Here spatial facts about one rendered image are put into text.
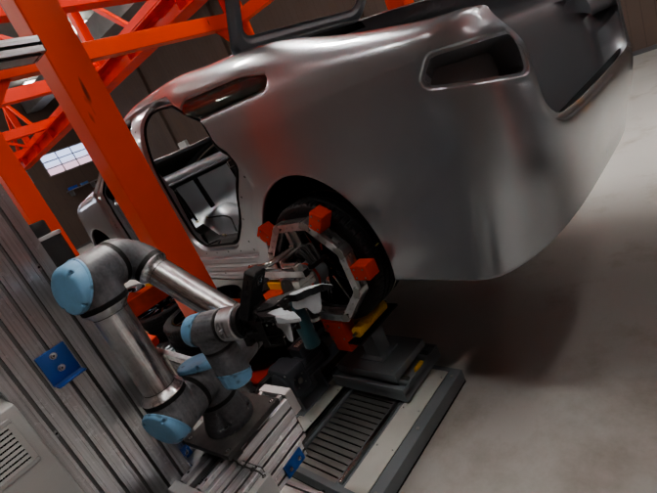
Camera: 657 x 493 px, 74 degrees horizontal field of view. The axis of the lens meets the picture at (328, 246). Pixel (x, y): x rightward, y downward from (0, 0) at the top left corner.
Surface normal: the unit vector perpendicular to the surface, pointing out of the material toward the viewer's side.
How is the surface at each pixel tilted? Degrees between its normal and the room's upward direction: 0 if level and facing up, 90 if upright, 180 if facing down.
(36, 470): 90
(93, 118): 90
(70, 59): 90
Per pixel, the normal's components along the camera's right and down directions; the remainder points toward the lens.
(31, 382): 0.75, -0.11
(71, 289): -0.38, 0.32
